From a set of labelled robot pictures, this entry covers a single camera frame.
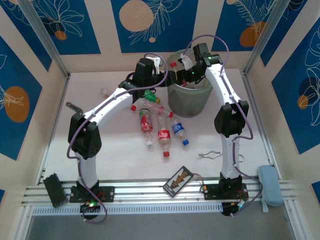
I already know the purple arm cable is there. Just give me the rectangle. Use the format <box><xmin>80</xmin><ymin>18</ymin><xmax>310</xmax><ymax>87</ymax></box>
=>
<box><xmin>184</xmin><ymin>34</ymin><xmax>263</xmax><ymax>218</ymax></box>
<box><xmin>66</xmin><ymin>52</ymin><xmax>169</xmax><ymax>225</ymax></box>

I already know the light blue zip case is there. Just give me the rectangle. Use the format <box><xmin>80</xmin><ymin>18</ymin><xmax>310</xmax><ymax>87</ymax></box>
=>
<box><xmin>257</xmin><ymin>164</ymin><xmax>285</xmax><ymax>214</ymax></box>

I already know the right control board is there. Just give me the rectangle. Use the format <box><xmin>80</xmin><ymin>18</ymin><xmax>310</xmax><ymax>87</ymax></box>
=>
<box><xmin>221</xmin><ymin>201</ymin><xmax>245</xmax><ymax>218</ymax></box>

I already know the aluminium mounting rail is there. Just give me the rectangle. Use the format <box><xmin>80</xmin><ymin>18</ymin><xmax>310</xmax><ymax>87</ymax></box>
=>
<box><xmin>21</xmin><ymin>177</ymin><xmax>300</xmax><ymax>206</ymax></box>

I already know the cola bottle with white cap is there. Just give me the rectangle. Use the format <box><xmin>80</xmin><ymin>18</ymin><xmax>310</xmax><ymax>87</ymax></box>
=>
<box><xmin>138</xmin><ymin>108</ymin><xmax>154</xmax><ymax>147</ymax></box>

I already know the black ribbed block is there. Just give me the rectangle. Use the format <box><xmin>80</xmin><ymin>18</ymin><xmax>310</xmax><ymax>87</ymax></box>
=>
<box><xmin>42</xmin><ymin>173</ymin><xmax>68</xmax><ymax>209</ymax></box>

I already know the blue label water bottle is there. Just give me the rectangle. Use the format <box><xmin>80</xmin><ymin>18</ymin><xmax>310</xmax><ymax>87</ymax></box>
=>
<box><xmin>170</xmin><ymin>116</ymin><xmax>190</xmax><ymax>147</ymax></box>

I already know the clear bottle with pink label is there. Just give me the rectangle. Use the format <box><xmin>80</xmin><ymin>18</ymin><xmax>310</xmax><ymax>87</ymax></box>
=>
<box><xmin>143</xmin><ymin>101</ymin><xmax>175</xmax><ymax>118</ymax></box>

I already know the clear bottle with red cap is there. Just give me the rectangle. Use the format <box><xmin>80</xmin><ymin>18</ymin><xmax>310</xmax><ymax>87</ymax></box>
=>
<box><xmin>169</xmin><ymin>61</ymin><xmax>191</xmax><ymax>88</ymax></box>

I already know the green cap bottle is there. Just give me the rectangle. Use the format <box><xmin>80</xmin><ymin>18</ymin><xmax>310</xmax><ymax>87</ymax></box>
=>
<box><xmin>143</xmin><ymin>89</ymin><xmax>162</xmax><ymax>104</ymax></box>

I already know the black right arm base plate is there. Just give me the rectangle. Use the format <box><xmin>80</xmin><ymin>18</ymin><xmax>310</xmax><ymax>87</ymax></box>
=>
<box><xmin>203</xmin><ymin>183</ymin><xmax>249</xmax><ymax>201</ymax></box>

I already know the red black wire with connector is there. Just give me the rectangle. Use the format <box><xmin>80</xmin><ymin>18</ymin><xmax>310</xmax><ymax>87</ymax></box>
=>
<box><xmin>191</xmin><ymin>173</ymin><xmax>210</xmax><ymax>194</ymax></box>

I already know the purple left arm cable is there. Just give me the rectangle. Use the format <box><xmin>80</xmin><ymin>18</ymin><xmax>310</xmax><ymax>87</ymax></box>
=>
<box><xmin>66</xmin><ymin>52</ymin><xmax>169</xmax><ymax>225</ymax></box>

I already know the aluminium frame post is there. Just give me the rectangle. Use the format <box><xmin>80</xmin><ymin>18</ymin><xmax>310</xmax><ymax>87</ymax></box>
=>
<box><xmin>18</xmin><ymin>0</ymin><xmax>71</xmax><ymax>79</ymax></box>
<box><xmin>243</xmin><ymin>0</ymin><xmax>294</xmax><ymax>76</ymax></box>

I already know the grey metal bracket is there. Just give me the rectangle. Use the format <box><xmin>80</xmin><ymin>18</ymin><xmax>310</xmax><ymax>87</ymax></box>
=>
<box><xmin>65</xmin><ymin>101</ymin><xmax>85</xmax><ymax>117</ymax></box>

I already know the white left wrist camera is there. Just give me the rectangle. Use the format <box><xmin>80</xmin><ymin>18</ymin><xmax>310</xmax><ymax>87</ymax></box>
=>
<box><xmin>145</xmin><ymin>56</ymin><xmax>163</xmax><ymax>74</ymax></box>

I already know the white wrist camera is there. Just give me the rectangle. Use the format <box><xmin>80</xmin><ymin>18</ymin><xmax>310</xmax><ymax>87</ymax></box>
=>
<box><xmin>145</xmin><ymin>56</ymin><xmax>163</xmax><ymax>74</ymax></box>
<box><xmin>177</xmin><ymin>51</ymin><xmax>193</xmax><ymax>71</ymax></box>

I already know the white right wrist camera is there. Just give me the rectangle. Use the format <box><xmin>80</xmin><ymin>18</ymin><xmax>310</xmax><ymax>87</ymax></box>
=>
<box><xmin>177</xmin><ymin>51</ymin><xmax>193</xmax><ymax>71</ymax></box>

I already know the white slotted cable duct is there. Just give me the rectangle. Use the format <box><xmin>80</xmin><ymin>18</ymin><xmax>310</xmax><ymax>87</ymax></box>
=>
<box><xmin>31</xmin><ymin>201</ymin><xmax>224</xmax><ymax>217</ymax></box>

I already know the cola bottle with red cap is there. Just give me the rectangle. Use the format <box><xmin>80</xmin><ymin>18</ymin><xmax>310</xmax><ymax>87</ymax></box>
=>
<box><xmin>156</xmin><ymin>112</ymin><xmax>174</xmax><ymax>158</ymax></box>

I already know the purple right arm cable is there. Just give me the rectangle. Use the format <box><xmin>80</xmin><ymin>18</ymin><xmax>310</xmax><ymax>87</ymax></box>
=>
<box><xmin>184</xmin><ymin>34</ymin><xmax>263</xmax><ymax>218</ymax></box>

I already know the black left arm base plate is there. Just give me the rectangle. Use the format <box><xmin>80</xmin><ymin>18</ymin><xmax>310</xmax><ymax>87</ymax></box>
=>
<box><xmin>69</xmin><ymin>185</ymin><xmax>116</xmax><ymax>204</ymax></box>

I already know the black board with orange connectors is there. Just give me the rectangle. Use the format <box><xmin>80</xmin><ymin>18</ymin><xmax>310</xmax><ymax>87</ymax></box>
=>
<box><xmin>162</xmin><ymin>165</ymin><xmax>194</xmax><ymax>200</ymax></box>

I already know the aluminium side rail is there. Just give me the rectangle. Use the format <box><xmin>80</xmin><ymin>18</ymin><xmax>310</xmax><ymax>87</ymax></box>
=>
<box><xmin>36</xmin><ymin>74</ymin><xmax>71</xmax><ymax>186</ymax></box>
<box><xmin>241</xmin><ymin>69</ymin><xmax>276</xmax><ymax>166</ymax></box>

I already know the grey plastic bin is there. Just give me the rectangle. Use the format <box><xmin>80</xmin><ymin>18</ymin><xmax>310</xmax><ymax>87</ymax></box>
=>
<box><xmin>165</xmin><ymin>49</ymin><xmax>214</xmax><ymax>119</ymax></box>

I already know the bent metal wire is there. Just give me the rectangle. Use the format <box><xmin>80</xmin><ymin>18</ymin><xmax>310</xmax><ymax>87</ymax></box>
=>
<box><xmin>198</xmin><ymin>149</ymin><xmax>248</xmax><ymax>164</ymax></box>

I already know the left control board green light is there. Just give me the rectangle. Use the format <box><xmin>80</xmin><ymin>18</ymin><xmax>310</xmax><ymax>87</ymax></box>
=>
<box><xmin>79</xmin><ymin>199</ymin><xmax>101</xmax><ymax>214</ymax></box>

